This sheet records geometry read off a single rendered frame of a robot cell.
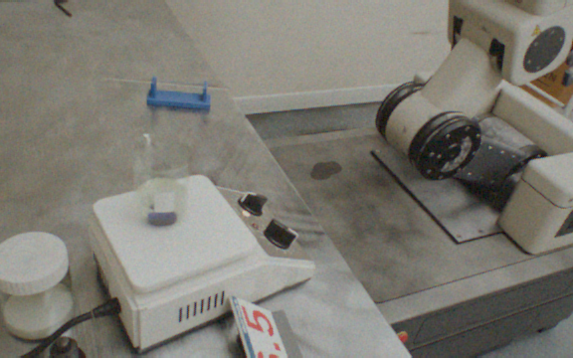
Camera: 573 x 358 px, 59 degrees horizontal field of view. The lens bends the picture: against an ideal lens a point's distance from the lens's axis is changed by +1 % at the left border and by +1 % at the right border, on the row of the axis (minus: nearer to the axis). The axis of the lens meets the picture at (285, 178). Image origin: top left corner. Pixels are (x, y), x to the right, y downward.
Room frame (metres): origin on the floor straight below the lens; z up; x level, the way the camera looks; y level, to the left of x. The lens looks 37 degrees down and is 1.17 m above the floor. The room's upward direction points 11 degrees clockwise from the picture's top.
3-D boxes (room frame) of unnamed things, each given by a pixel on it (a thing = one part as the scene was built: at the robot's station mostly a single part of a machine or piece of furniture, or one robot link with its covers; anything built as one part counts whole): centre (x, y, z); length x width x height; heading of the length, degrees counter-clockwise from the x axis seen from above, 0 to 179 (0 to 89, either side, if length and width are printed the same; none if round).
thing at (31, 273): (0.28, 0.20, 0.79); 0.06 x 0.06 x 0.08
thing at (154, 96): (0.71, 0.19, 0.77); 0.10 x 0.03 x 0.04; 102
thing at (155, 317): (0.36, 0.07, 0.79); 0.22 x 0.13 x 0.08; 130
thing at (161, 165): (0.35, 0.11, 0.87); 0.06 x 0.05 x 0.08; 50
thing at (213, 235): (0.34, 0.09, 0.83); 0.12 x 0.12 x 0.01; 40
